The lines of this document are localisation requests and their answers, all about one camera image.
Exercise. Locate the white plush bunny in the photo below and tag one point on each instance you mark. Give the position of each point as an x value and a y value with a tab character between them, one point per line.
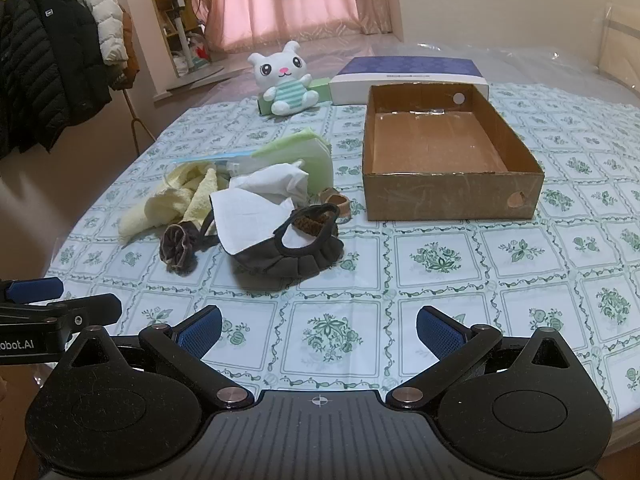
280	67

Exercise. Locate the wooden headboard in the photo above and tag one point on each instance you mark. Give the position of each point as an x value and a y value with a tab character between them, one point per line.
622	55

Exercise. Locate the black puffer jacket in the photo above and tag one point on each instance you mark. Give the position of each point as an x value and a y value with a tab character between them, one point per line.
65	70
12	85

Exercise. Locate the wooden bookshelf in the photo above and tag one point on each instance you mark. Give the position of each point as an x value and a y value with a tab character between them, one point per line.
160	10

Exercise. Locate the small green box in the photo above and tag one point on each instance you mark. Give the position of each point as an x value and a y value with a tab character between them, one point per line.
320	87

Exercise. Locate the white puffer jacket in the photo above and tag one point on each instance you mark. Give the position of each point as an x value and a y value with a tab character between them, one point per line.
105	15

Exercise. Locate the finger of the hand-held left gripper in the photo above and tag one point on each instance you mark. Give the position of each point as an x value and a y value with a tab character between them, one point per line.
35	289
95	310

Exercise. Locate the dark grey ruffled cloth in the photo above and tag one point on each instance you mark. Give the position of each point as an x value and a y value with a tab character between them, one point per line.
300	260

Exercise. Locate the brown braided hair band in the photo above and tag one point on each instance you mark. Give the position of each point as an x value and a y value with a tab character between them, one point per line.
312	221

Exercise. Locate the light green cloth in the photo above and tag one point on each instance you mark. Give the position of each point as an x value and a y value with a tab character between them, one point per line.
315	165

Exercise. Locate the clothes rack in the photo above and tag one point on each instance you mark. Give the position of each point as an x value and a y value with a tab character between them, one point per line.
136	125

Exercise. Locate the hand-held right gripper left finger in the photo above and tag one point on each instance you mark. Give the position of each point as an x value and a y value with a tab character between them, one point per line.
200	332

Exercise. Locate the blue face mask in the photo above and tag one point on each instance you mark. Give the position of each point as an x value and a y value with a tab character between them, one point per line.
215	157

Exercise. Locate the pale yellow towel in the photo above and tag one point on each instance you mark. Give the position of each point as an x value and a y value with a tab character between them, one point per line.
150	210

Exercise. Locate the pink curtain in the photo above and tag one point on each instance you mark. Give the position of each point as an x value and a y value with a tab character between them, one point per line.
300	0

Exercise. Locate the brown jacket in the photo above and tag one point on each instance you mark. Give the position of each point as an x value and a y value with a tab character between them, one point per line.
132	55

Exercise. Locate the purple white box lid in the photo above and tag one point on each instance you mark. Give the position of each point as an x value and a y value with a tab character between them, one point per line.
410	67

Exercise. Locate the dark brown scrunchie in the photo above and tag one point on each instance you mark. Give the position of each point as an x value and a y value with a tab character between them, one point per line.
177	247

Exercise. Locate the brown cardboard box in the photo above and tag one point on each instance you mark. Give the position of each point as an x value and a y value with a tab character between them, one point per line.
450	195

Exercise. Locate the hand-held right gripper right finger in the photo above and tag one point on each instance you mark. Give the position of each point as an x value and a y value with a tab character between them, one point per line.
442	332

